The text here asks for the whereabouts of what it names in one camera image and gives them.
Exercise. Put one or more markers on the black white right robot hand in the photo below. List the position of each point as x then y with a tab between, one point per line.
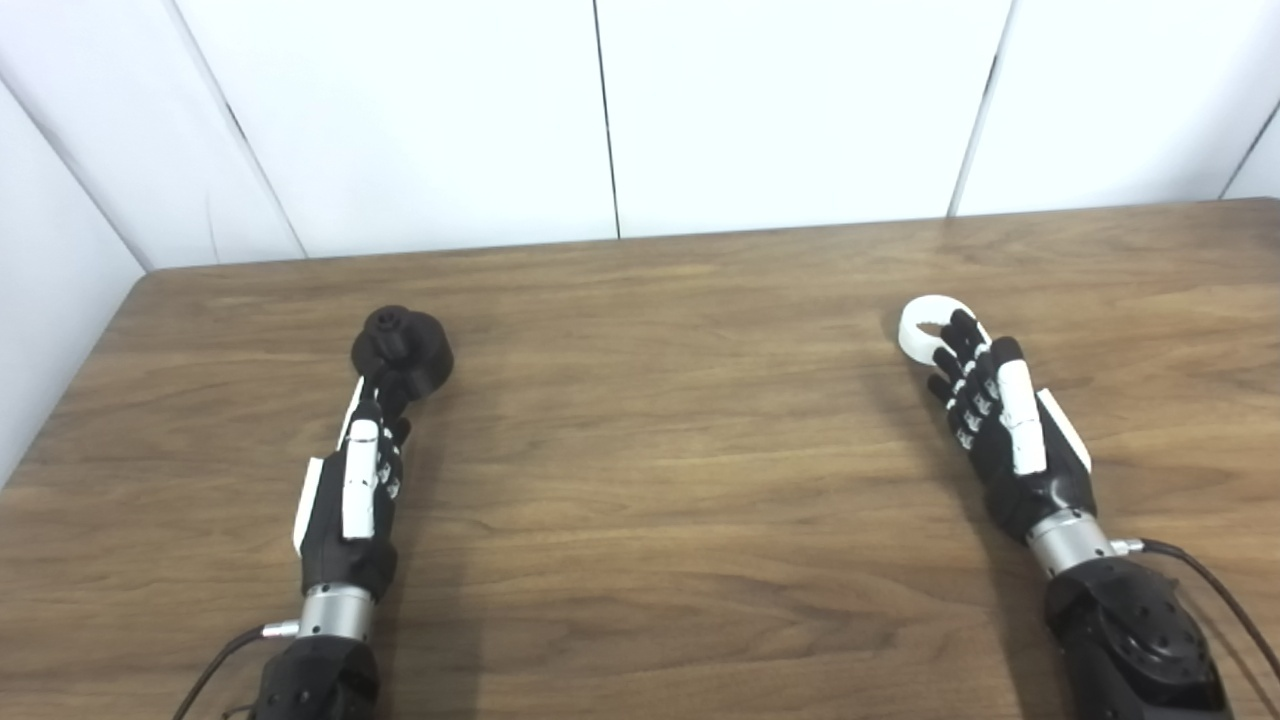
1040	480

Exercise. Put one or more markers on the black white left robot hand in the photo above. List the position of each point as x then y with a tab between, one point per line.
330	520

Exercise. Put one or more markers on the round black part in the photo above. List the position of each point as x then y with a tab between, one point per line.
428	350

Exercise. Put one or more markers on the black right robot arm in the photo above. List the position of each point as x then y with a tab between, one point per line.
1130	640

